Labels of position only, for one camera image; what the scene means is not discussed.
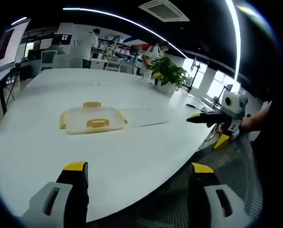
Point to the dark wall monitor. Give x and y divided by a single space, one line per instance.
63 38

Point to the black tripod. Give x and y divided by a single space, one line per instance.
15 78

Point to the small white container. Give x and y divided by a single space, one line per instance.
146 76

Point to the green potted plant white pot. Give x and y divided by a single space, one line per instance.
167 73

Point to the ceiling air vent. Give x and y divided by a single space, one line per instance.
163 9

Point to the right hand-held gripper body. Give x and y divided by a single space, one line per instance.
236 104

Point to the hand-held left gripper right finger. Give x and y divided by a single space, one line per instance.
203 190

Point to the ceiling light strip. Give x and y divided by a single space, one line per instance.
131 22
236 35

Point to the clear lid yellow plastic buckles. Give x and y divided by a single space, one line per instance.
93 120

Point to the projection screen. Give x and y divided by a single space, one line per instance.
5 47

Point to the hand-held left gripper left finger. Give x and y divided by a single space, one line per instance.
58 197

